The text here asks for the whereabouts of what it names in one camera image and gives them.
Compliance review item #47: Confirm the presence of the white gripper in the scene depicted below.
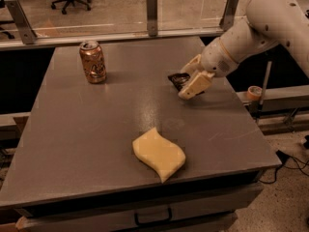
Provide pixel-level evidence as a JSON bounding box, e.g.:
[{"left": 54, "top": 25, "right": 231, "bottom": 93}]
[{"left": 179, "top": 38, "right": 239, "bottom": 100}]

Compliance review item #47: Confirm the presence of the yellow wavy sponge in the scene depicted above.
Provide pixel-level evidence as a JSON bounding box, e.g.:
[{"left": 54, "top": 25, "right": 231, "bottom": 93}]
[{"left": 132, "top": 128, "right": 186, "bottom": 183}]

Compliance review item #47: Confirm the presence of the black floor cable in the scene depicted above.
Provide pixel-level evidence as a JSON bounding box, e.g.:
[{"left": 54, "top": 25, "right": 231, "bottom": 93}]
[{"left": 258, "top": 150, "right": 309, "bottom": 186}]

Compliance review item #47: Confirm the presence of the middle metal glass bracket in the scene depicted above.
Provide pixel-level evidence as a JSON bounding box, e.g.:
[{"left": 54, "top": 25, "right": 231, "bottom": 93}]
[{"left": 146, "top": 0, "right": 158, "bottom": 37}]

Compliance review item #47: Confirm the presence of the metal glass bracket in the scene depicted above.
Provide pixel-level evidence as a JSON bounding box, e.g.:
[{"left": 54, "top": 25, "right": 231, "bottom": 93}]
[
  {"left": 219, "top": 0, "right": 239, "bottom": 31},
  {"left": 146, "top": 0, "right": 158, "bottom": 37},
  {"left": 5, "top": 0, "right": 37, "bottom": 44}
]

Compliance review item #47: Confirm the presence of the metal railing bar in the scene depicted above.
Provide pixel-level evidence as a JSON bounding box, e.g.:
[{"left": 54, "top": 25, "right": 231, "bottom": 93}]
[{"left": 0, "top": 27, "right": 223, "bottom": 51}]

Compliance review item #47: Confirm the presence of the left metal glass bracket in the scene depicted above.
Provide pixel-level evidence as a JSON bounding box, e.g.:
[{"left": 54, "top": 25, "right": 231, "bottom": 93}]
[{"left": 5, "top": 0, "right": 37, "bottom": 44}]

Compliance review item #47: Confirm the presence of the orange soda can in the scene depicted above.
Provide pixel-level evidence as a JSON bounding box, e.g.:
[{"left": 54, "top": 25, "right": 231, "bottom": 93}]
[{"left": 79, "top": 41, "right": 106, "bottom": 84}]

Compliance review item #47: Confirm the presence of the grey drawer with black handle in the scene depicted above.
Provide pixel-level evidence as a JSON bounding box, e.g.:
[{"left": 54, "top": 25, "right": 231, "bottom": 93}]
[{"left": 16, "top": 183, "right": 263, "bottom": 232}]

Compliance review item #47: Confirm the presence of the roll of tan tape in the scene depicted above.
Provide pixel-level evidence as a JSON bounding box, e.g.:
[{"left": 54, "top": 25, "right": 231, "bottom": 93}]
[{"left": 246, "top": 86, "right": 262, "bottom": 101}]

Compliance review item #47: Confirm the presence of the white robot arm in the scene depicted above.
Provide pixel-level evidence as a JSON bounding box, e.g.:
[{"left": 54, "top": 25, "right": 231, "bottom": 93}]
[{"left": 179, "top": 0, "right": 309, "bottom": 100}]

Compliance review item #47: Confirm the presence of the right metal glass bracket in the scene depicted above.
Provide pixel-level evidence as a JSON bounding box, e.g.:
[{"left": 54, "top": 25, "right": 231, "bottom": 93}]
[{"left": 219, "top": 0, "right": 239, "bottom": 31}]

